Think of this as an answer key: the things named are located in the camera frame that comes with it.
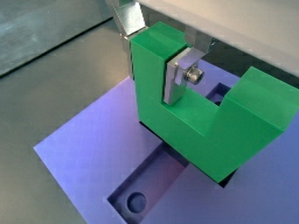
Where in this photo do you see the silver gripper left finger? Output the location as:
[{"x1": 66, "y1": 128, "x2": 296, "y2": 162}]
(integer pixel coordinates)
[{"x1": 105, "y1": 0, "x2": 146, "y2": 78}]

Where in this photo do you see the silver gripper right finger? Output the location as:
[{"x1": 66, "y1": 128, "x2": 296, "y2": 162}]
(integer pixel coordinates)
[{"x1": 162, "y1": 26, "x2": 214, "y2": 105}]

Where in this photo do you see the green U-shaped block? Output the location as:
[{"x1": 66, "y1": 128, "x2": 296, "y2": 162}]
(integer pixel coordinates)
[{"x1": 130, "y1": 22, "x2": 299, "y2": 182}]

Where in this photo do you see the purple board with cross slot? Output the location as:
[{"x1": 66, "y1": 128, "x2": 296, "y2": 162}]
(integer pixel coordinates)
[{"x1": 34, "y1": 66, "x2": 299, "y2": 224}]

